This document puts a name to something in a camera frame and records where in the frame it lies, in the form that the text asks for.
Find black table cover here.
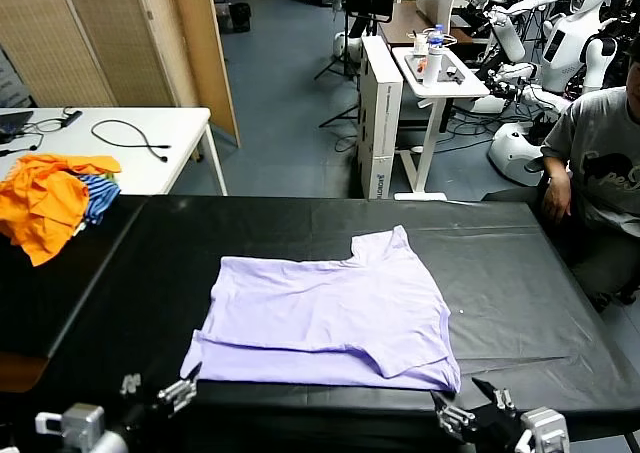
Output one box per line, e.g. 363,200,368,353
47,195,640,447

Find blue striped garment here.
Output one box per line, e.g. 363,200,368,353
74,172,122,227

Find white table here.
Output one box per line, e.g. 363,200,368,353
0,106,230,197

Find orange garment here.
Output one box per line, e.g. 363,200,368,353
0,152,123,267

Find black tripod stand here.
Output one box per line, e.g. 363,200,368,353
318,101,361,153
313,10,362,81

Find white domed robot base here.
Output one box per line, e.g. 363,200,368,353
487,121,546,180

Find slim white humanoid robot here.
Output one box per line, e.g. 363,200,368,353
482,0,564,62

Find brown desk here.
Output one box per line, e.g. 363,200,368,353
377,0,491,47

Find person's bare forearm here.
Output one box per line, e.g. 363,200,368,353
542,153,571,182

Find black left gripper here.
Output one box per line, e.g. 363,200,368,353
102,361,203,442

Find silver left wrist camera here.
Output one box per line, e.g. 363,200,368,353
34,402,107,449

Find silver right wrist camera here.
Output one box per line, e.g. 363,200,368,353
517,406,571,453

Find black laptop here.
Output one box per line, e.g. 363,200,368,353
0,110,35,144

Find tall white cardboard box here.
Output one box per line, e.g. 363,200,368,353
357,35,405,201

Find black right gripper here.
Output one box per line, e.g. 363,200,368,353
429,376,524,447

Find white standing desk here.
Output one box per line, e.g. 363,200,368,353
391,45,491,203

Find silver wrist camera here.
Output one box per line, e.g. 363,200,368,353
34,402,107,449
517,406,571,453

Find glossy black low table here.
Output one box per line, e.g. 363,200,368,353
0,195,149,359

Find wooden folding screen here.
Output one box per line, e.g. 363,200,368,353
0,0,241,148

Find white round device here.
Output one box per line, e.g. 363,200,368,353
333,30,364,60

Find black looped cable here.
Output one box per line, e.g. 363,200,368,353
91,118,172,163

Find white tumbler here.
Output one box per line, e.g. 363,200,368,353
422,42,444,87

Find person in gray t-shirt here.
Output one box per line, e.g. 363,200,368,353
537,37,640,314

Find black tray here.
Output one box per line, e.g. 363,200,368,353
403,51,469,85

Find lavender t-shirt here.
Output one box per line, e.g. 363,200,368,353
179,225,462,393

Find black trash bin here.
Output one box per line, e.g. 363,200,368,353
229,1,252,34

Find person's bare hand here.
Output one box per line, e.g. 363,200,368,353
542,175,572,223

